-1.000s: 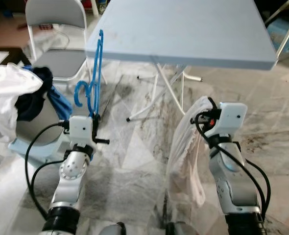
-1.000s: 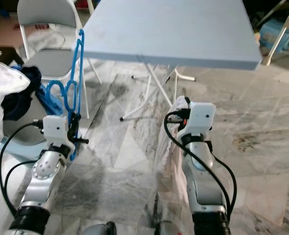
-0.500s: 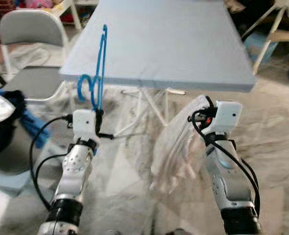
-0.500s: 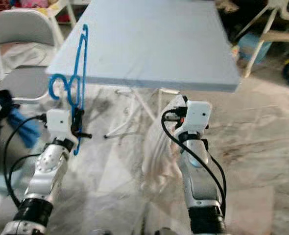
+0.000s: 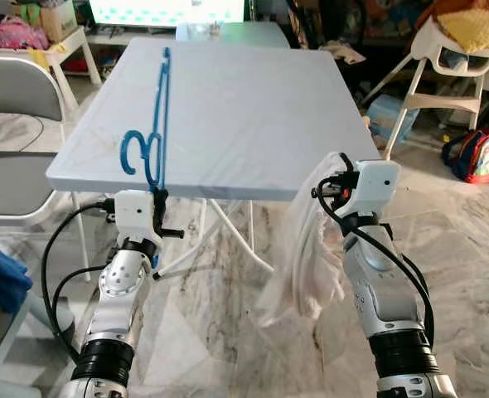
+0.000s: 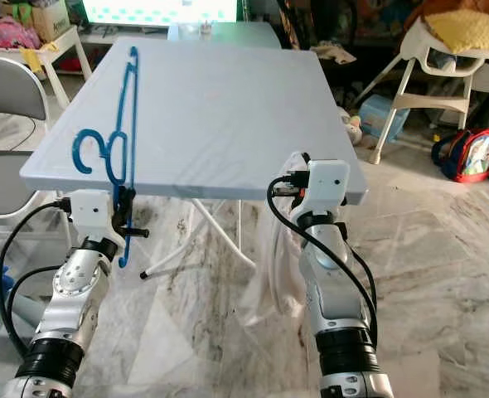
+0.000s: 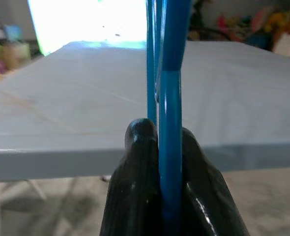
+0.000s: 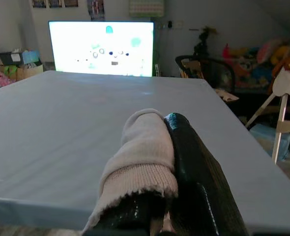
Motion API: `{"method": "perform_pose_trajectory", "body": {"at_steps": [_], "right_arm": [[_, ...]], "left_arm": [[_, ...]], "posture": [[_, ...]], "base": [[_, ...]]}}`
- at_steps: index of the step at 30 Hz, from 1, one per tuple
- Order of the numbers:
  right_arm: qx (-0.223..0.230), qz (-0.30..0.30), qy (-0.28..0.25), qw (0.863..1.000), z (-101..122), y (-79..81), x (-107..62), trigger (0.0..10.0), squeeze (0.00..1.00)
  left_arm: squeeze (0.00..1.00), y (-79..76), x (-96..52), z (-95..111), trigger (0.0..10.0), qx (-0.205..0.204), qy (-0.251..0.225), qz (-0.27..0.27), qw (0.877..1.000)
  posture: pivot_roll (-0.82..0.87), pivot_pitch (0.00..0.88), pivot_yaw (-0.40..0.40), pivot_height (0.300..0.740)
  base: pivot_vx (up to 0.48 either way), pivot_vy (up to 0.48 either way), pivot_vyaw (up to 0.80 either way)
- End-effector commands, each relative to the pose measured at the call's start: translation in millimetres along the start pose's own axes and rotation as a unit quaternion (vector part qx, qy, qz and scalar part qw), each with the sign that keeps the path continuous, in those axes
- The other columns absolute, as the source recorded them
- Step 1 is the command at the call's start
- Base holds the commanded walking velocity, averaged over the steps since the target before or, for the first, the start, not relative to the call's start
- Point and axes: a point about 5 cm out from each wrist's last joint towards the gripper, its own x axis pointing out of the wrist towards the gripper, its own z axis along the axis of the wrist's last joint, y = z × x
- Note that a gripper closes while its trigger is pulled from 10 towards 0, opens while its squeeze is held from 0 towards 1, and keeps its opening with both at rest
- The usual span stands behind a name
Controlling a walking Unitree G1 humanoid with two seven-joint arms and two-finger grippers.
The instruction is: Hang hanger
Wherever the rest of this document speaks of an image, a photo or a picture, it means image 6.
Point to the cream white garment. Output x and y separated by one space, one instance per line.
278 257

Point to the blue plastic clothes hanger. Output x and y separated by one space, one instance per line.
76 153

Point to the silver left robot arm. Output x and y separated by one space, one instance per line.
75 290

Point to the grey-blue folding table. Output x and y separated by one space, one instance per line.
228 116

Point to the light blue plastic box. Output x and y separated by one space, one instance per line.
381 116

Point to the beige cloth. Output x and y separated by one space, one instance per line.
334 51

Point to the white baby high chair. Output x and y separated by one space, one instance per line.
431 104

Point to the grey folding chair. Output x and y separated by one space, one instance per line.
4 91

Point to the red and blue backpack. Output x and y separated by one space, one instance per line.
476 157

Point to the small white side table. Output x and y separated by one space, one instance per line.
66 37

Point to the cardboard box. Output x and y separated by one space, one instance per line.
50 21

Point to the bright television screen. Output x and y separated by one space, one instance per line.
153 10

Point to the pink bag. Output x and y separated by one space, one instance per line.
12 35

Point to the yellow cushion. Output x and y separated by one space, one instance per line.
468 31

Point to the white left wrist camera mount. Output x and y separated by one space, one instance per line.
89 211

